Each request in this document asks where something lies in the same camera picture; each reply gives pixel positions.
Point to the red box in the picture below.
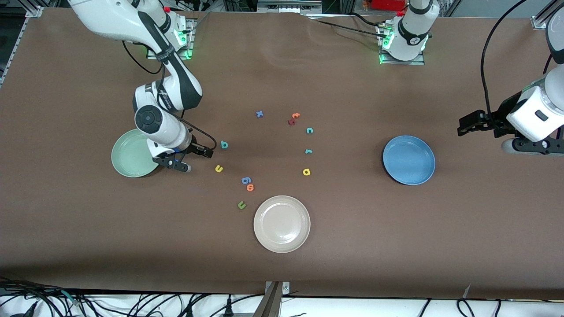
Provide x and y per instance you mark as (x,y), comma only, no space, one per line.
(387,4)

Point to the beige plate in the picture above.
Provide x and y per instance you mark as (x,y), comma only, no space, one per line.
(282,224)

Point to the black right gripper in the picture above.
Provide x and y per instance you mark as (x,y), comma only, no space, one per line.
(194,149)

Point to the green letter u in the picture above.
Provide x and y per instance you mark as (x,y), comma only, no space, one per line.
(241,205)

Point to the aluminium profile post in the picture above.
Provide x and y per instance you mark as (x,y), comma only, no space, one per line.
(269,304)

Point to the green plate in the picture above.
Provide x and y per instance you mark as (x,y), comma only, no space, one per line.
(128,154)

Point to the small metal bracket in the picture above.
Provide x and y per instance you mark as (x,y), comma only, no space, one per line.
(286,288)

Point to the white paper tag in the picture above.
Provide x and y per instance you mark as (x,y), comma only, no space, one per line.
(467,290)

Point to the grey device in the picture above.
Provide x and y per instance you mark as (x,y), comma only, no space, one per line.
(288,6)

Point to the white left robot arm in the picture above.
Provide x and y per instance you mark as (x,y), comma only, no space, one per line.
(526,119)

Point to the blue plate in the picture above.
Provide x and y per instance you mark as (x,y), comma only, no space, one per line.
(409,160)

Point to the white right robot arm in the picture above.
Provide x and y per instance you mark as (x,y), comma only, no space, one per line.
(110,17)

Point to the aluminium frame corner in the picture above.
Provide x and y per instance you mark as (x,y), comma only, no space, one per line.
(539,21)

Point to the black power plug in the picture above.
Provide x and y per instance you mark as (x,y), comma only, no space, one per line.
(228,310)

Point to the aluminium table edge rail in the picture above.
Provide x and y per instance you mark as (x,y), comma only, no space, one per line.
(20,44)

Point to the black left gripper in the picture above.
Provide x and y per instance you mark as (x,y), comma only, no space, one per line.
(499,115)

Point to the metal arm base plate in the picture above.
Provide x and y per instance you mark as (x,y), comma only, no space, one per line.
(192,39)
(403,63)

